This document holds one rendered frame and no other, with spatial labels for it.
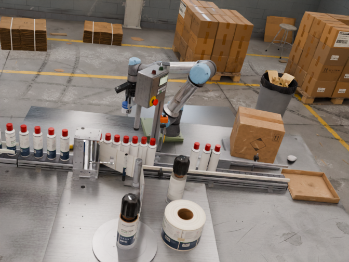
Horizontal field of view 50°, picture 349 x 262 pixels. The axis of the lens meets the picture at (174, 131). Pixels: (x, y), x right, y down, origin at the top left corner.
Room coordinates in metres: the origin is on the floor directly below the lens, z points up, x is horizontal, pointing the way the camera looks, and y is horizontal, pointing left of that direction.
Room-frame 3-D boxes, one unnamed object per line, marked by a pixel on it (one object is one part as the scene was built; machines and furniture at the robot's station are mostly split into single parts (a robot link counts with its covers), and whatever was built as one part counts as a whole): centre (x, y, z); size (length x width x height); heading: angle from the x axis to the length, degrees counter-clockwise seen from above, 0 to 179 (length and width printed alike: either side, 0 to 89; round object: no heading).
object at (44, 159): (1.81, 0.05, 0.86); 1.65 x 0.08 x 0.04; 99
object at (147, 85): (1.88, 0.17, 1.38); 0.17 x 0.10 x 0.19; 154
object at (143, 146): (1.80, 0.16, 0.98); 0.05 x 0.05 x 0.20
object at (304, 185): (1.97, -0.93, 0.85); 0.30 x 0.26 x 0.04; 99
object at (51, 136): (1.71, 0.68, 0.98); 0.05 x 0.05 x 0.20
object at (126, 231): (1.19, 0.13, 1.04); 0.09 x 0.09 x 0.29
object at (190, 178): (1.81, 0.05, 0.85); 1.65 x 0.11 x 0.05; 99
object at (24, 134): (1.69, 0.83, 0.98); 0.05 x 0.05 x 0.20
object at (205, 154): (1.86, -0.21, 0.98); 0.05 x 0.05 x 0.20
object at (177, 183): (1.55, -0.07, 1.03); 0.09 x 0.09 x 0.30
